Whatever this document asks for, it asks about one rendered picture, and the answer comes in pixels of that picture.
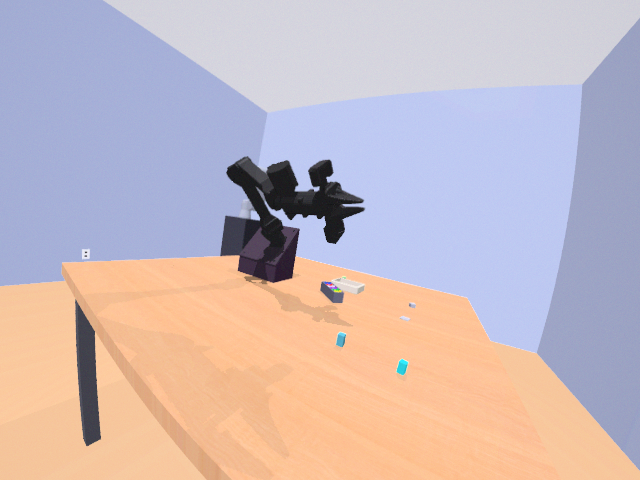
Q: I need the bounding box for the small light blue block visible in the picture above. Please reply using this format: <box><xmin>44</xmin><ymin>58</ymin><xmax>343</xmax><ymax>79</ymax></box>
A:
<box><xmin>335</xmin><ymin>331</ymin><xmax>346</xmax><ymax>347</ymax></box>

